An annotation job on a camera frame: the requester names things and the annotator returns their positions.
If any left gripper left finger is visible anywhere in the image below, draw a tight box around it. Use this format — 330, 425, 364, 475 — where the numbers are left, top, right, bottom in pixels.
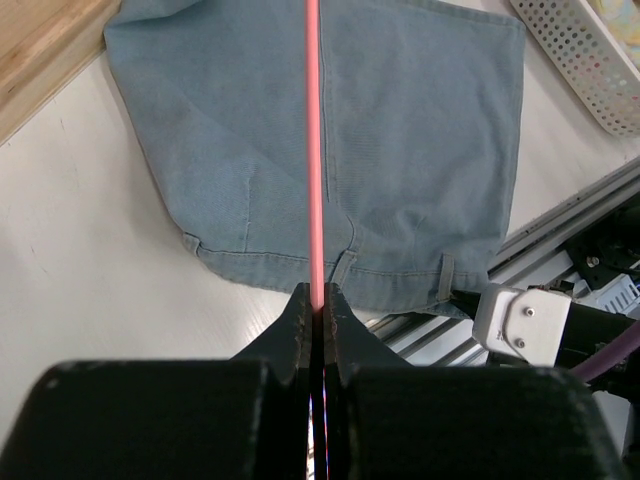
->
1, 284, 311, 479

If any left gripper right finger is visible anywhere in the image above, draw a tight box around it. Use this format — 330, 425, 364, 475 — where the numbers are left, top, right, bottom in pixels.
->
321, 284, 630, 479

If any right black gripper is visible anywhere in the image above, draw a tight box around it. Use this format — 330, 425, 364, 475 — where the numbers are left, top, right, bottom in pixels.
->
450, 289, 639, 400

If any light blue denim skirt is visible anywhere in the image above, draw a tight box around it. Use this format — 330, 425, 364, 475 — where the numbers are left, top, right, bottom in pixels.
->
105, 1, 526, 316

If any pink wire hanger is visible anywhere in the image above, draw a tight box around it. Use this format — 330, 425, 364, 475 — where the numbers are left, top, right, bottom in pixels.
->
304, 0, 325, 313

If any white perforated plastic basket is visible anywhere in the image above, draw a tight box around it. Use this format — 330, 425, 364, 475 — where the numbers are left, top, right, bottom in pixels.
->
511, 0, 639, 138

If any pastel floral cloth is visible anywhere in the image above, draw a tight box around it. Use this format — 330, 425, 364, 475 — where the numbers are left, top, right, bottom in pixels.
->
598, 0, 639, 43

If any wooden clothes rack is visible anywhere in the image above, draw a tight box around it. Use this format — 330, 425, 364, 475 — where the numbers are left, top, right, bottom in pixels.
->
1, 0, 121, 142

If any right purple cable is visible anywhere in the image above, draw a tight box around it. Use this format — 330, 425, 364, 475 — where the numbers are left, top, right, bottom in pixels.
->
574, 319, 640, 381

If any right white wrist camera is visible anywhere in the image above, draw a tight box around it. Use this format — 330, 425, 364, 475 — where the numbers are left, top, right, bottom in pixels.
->
472, 284, 572, 367

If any aluminium mounting rail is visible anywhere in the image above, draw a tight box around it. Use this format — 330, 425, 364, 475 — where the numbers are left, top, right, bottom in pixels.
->
365, 158, 639, 366

